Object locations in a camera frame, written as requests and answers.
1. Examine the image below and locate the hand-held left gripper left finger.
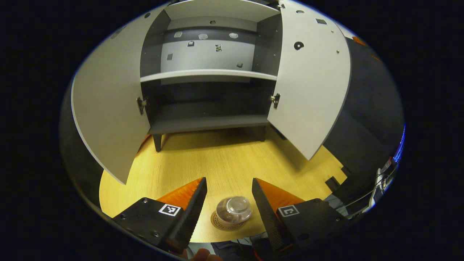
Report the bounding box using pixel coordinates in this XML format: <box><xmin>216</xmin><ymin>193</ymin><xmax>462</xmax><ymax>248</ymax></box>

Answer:
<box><xmin>112</xmin><ymin>177</ymin><xmax>208</xmax><ymax>254</ymax></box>

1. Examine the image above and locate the white cabinet door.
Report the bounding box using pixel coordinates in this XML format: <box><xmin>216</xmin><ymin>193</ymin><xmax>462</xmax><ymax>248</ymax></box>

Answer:
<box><xmin>267</xmin><ymin>0</ymin><xmax>352</xmax><ymax>161</ymax></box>
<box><xmin>71</xmin><ymin>4</ymin><xmax>171</xmax><ymax>185</ymax></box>

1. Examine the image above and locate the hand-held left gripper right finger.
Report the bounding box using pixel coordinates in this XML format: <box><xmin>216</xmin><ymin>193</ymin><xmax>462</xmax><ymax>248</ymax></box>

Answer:
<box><xmin>252</xmin><ymin>178</ymin><xmax>350</xmax><ymax>254</ymax></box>

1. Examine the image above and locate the round brown coaster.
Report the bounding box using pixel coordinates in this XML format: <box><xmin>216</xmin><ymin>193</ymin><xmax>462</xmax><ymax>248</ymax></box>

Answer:
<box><xmin>210</xmin><ymin>211</ymin><xmax>247</xmax><ymax>231</ymax></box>

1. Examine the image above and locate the white cabinet shelf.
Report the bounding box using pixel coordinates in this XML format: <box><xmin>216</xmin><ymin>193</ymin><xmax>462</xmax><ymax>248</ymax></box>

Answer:
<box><xmin>164</xmin><ymin>0</ymin><xmax>281</xmax><ymax>23</ymax></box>
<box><xmin>140</xmin><ymin>69</ymin><xmax>278</xmax><ymax>83</ymax></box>

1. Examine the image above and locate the person's dark clothing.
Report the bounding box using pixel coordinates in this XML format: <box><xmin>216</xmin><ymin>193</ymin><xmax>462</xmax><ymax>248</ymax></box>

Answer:
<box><xmin>188</xmin><ymin>234</ymin><xmax>276</xmax><ymax>261</ymax></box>

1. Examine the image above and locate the white and grey cabinet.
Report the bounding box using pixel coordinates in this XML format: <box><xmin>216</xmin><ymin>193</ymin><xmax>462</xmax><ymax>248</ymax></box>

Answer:
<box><xmin>140</xmin><ymin>0</ymin><xmax>283</xmax><ymax>153</ymax></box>

